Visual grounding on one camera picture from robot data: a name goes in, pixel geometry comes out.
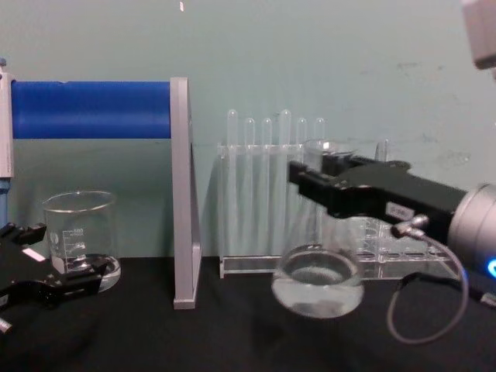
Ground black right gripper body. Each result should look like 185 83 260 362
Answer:
340 161 469 246

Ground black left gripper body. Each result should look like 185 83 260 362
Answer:
0 240 56 301

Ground clear glass round flask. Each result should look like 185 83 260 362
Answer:
270 138 366 319

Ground clear glass beaker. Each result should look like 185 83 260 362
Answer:
41 190 122 293

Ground black table cloth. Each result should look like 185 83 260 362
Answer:
0 253 496 372

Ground clear acrylic test tube rack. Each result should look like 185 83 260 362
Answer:
217 142 459 281

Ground grey and blue pipette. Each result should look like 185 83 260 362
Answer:
0 57 16 230

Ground blue cylinder bar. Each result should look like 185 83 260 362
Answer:
10 80 173 141

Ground grey stand upright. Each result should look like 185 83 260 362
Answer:
169 76 203 311

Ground thin grey cable silver plug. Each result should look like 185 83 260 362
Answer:
388 215 472 345

